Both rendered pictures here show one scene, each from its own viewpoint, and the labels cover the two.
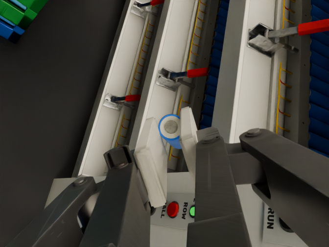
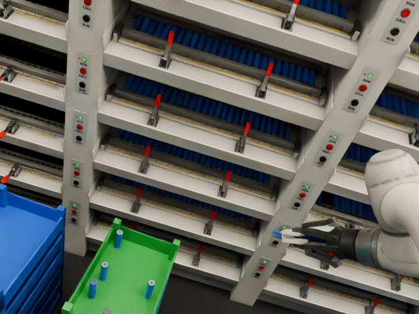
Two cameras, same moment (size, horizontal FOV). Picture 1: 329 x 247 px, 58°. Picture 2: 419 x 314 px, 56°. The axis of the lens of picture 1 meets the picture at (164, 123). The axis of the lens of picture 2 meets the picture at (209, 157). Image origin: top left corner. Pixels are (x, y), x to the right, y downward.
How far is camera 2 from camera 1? 1.01 m
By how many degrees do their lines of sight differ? 28
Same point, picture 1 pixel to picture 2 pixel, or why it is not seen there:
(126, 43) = not seen: hidden behind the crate
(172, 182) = (269, 233)
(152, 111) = (224, 238)
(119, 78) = (179, 256)
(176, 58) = (194, 222)
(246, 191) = (284, 212)
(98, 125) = (210, 270)
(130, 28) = not seen: hidden behind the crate
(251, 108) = (250, 201)
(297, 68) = (234, 179)
